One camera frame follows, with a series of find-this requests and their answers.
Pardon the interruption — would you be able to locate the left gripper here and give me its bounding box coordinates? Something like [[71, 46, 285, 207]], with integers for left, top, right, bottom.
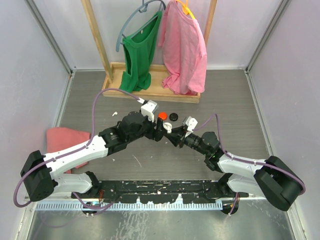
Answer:
[[127, 112, 167, 143]]

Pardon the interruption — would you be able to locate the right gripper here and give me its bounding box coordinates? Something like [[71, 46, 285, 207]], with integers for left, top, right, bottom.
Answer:
[[164, 124, 209, 157]]

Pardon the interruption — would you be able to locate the orange earbud case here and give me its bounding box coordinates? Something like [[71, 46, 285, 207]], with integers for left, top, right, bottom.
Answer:
[[158, 112, 168, 121]]

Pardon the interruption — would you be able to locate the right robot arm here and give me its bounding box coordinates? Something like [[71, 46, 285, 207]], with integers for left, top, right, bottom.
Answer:
[[164, 126, 305, 211]]

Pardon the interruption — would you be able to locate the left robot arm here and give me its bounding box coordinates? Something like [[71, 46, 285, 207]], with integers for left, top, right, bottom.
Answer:
[[20, 112, 172, 202]]

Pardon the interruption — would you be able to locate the pink t-shirt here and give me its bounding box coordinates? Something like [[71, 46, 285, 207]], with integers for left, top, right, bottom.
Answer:
[[158, 0, 207, 95]]

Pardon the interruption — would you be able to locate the green t-shirt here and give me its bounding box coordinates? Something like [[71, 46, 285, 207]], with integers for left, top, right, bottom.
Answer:
[[119, 11, 163, 93]]

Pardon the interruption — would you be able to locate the red folded cloth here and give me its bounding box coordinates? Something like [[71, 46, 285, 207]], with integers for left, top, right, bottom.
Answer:
[[46, 126, 91, 176]]

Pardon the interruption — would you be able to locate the yellow hanger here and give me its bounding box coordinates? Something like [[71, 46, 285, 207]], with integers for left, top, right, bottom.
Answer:
[[175, 0, 195, 20]]

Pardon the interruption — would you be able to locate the grey-blue hanger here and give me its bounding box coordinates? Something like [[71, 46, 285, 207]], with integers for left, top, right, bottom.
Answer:
[[115, 0, 167, 53]]

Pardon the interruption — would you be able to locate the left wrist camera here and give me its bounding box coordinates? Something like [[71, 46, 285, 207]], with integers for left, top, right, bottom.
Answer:
[[138, 97, 158, 123]]

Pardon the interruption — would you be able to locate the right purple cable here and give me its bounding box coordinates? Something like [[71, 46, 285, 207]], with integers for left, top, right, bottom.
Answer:
[[197, 114, 307, 216]]

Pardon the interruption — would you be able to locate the purple cable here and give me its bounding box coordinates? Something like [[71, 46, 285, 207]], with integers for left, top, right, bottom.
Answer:
[[197, 114, 307, 216], [12, 87, 143, 216]]

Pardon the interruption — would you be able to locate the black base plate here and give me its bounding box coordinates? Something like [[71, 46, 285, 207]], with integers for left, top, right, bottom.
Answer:
[[77, 180, 236, 204]]

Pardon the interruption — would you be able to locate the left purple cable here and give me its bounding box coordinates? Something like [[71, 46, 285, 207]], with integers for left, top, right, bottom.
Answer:
[[12, 87, 143, 216]]

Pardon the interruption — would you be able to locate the white cable duct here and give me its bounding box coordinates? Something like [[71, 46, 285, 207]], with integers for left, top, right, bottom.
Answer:
[[35, 199, 223, 211]]

